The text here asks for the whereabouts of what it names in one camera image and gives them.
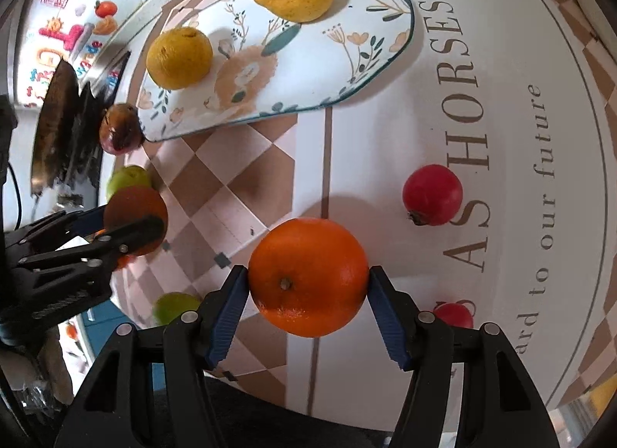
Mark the floral oval plate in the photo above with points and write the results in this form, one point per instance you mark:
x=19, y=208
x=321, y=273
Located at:
x=308, y=62

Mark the colourful wall stickers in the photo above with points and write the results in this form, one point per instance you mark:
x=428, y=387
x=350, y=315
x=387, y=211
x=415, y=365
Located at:
x=58, y=33

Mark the dark reddish orange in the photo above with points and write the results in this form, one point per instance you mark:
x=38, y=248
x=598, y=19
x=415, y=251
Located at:
x=137, y=204

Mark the black gas stove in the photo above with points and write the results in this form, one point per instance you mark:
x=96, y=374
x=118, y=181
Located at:
x=94, y=139

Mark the dark red apple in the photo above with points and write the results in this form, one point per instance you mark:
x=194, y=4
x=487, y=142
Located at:
x=120, y=132

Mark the dark metal wok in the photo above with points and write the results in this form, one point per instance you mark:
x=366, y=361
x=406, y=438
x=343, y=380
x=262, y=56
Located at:
x=55, y=125

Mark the green apple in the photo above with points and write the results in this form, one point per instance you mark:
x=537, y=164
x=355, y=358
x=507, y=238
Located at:
x=126, y=179
x=171, y=306

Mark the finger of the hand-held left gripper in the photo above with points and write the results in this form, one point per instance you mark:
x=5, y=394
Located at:
x=140, y=231
x=89, y=220

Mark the teal cabinet front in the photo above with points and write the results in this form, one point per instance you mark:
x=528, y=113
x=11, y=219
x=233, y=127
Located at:
x=103, y=327

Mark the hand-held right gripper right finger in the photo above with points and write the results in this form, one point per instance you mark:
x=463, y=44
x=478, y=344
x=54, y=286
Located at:
x=385, y=318

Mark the small red fruit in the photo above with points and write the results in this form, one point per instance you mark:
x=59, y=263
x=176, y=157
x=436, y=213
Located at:
x=434, y=192
x=455, y=315

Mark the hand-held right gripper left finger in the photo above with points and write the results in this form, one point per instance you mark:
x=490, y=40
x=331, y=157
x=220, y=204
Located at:
x=229, y=318

